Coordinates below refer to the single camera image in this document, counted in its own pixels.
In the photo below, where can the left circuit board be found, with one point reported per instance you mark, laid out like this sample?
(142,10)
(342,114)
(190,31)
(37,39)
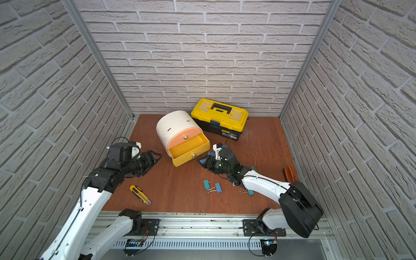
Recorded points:
(134,246)

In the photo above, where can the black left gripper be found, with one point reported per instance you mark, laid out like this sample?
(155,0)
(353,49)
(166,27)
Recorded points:
(145,161)

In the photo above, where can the yellow black toolbox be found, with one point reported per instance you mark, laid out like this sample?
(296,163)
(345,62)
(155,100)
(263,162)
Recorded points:
(221,119)

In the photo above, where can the orange handled pliers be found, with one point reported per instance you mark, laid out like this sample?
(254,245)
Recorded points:
(288,174)

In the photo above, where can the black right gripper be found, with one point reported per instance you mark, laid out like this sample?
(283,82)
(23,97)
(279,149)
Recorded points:
(209,162)

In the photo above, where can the yellow utility knife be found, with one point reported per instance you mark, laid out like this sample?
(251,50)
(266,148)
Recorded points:
(139,193)

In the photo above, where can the right circuit board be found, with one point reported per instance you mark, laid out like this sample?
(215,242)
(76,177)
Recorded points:
(268,247)

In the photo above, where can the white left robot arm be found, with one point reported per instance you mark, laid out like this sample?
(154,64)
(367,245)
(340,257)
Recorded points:
(96,191)

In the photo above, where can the yellow drawer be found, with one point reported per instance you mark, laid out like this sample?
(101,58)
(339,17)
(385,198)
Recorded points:
(189,149)

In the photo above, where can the blue binder clip lower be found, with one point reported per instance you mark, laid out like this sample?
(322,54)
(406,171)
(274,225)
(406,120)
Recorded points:
(217,188)

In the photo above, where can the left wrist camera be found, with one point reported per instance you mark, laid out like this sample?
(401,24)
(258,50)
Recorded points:
(123,152)

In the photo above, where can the aluminium rail frame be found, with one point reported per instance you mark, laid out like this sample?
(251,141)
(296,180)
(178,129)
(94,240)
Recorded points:
(193,231)

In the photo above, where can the orange top drawer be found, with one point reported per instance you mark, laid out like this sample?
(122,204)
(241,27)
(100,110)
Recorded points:
(183,136)

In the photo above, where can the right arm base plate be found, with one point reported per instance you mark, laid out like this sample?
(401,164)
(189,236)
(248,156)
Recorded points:
(252,227)

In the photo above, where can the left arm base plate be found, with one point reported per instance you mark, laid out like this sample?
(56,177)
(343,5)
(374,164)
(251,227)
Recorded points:
(148,226)

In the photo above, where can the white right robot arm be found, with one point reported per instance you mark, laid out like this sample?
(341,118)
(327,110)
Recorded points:
(299,210)

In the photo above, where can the circuit board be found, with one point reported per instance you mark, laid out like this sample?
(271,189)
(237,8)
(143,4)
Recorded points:
(268,247)
(134,246)

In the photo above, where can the round white drawer cabinet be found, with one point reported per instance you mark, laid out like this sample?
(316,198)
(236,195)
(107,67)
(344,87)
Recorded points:
(171,124)

